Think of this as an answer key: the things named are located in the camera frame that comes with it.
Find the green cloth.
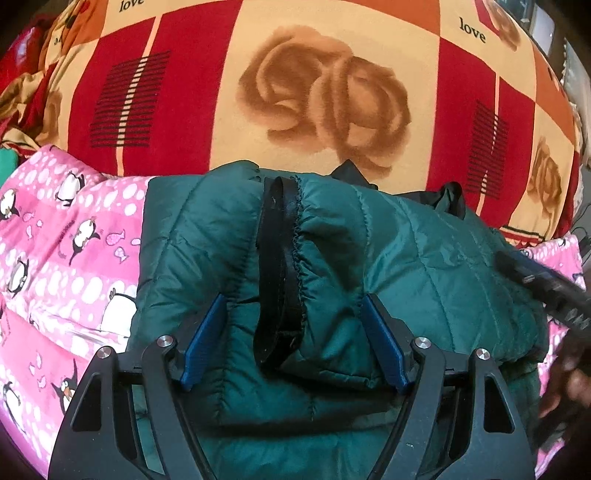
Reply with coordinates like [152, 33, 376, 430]
[0, 147, 20, 185]

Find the pink penguin blanket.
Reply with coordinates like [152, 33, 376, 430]
[0, 144, 587, 478]

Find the person's right hand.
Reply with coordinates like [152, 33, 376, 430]
[538, 339, 591, 418]

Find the rose patterned blanket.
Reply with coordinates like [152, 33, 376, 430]
[0, 0, 583, 243]

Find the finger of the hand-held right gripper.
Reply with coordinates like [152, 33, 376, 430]
[494, 250, 591, 330]

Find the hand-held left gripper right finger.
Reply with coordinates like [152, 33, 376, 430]
[361, 294, 540, 480]

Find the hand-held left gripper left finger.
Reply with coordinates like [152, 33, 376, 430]
[48, 293, 228, 480]

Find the green quilted jacket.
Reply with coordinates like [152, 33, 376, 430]
[127, 159, 554, 480]

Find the floral grey cloth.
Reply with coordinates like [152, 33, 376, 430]
[531, 0, 591, 153]

